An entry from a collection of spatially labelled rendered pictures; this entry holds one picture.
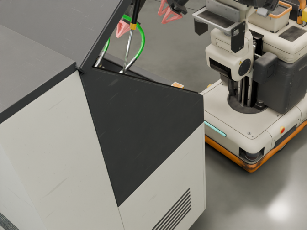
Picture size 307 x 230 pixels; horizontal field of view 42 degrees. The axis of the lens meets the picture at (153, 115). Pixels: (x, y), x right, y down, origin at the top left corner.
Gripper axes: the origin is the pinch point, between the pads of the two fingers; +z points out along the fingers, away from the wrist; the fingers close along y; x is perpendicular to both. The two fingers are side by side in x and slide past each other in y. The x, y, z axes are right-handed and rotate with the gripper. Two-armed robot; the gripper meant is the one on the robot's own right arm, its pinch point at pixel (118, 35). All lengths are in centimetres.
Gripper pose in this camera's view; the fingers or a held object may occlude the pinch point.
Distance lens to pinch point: 174.1
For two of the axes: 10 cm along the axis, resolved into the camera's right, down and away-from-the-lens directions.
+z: -5.1, 8.2, 2.4
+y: -6.5, -2.0, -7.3
